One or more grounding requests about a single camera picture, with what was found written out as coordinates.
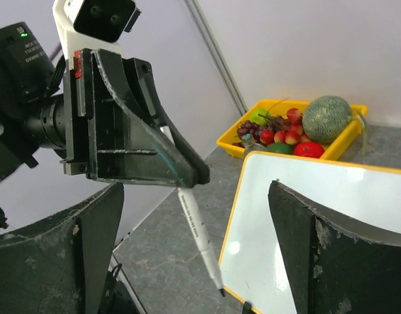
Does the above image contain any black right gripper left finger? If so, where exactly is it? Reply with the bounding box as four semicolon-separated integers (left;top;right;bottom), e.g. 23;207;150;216
0;183;124;313

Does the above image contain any yellow plastic fruit tray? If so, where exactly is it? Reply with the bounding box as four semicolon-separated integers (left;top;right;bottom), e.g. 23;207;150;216
217;96;368;160

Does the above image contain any black right whiteboard foot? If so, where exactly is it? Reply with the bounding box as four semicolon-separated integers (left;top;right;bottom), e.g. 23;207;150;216
241;301;254;314

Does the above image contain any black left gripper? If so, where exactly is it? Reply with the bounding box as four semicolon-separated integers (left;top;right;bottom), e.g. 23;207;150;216
63;48;210;188

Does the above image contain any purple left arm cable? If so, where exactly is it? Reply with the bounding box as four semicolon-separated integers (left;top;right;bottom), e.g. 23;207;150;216
49;42;63;61

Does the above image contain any aluminium frame post left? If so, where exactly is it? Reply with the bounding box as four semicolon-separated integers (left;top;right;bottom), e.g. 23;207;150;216
183;0;249;115

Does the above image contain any red cherry bunch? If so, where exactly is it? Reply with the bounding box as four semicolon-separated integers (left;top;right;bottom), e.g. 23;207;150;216
265;108;311;146

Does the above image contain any dark purple grape bunch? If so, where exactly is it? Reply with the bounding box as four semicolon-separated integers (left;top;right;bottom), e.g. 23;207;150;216
232;119;272;148

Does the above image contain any green netted melon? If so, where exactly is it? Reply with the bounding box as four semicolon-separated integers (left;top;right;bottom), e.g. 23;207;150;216
302;96;352;145

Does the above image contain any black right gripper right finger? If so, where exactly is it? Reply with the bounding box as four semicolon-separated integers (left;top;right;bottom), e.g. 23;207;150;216
268;181;401;313

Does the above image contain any red tomato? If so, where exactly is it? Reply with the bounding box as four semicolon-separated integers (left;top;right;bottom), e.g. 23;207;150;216
293;141;325;158

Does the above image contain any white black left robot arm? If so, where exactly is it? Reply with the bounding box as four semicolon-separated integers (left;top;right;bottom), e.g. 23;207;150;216
0;22;210;188

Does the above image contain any green apple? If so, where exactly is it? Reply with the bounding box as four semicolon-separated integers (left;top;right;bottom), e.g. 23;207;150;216
249;108;268;126

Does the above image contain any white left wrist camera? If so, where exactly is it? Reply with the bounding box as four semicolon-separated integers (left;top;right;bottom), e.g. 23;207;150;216
52;0;141;70

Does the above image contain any green avocado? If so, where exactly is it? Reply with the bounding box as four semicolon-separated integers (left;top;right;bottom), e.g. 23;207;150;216
266;142;294;155

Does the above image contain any yellow framed whiteboard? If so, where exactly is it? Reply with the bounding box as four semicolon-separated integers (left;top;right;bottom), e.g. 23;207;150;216
219;152;401;313

